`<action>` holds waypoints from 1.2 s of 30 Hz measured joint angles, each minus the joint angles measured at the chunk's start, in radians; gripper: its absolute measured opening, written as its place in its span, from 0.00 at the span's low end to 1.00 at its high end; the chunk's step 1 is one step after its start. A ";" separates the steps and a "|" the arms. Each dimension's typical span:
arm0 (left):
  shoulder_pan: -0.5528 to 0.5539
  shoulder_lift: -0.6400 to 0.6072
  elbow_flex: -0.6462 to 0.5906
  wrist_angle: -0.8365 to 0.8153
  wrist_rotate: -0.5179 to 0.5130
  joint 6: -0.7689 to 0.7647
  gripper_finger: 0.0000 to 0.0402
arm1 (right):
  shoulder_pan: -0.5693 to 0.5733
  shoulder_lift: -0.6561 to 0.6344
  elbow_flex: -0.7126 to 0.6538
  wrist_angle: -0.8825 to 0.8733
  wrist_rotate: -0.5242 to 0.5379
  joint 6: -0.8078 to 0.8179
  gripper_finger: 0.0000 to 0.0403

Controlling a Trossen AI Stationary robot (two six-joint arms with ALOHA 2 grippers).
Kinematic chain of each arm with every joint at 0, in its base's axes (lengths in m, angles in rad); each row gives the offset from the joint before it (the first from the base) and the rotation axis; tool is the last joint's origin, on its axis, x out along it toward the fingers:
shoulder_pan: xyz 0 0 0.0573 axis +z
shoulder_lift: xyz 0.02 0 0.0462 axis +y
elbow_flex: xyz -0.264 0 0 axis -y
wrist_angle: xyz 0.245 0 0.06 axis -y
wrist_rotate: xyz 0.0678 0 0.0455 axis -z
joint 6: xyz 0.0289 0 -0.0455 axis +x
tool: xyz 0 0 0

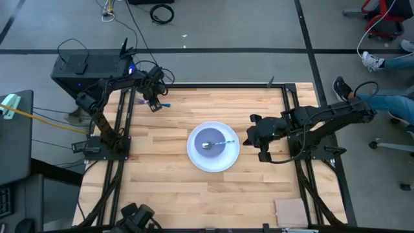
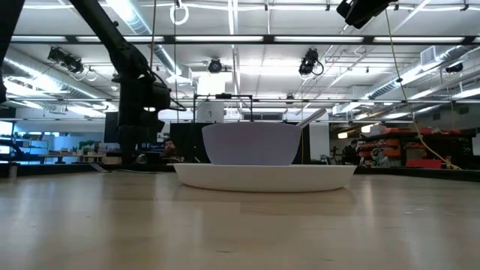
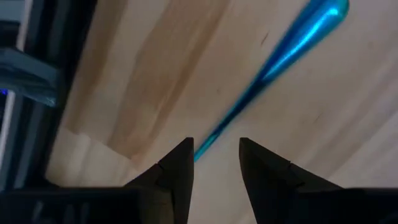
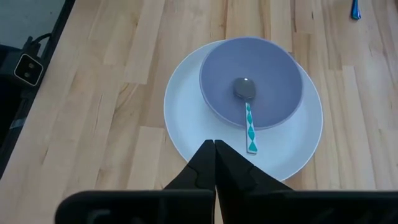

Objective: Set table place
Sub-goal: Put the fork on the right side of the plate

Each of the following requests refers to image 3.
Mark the black metal table frame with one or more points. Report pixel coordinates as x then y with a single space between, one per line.
74 34

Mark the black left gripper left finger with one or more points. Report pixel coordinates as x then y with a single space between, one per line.
174 186

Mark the dark table clamp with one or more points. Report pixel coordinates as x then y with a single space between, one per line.
28 76

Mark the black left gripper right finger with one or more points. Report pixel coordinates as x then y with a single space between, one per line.
270 189

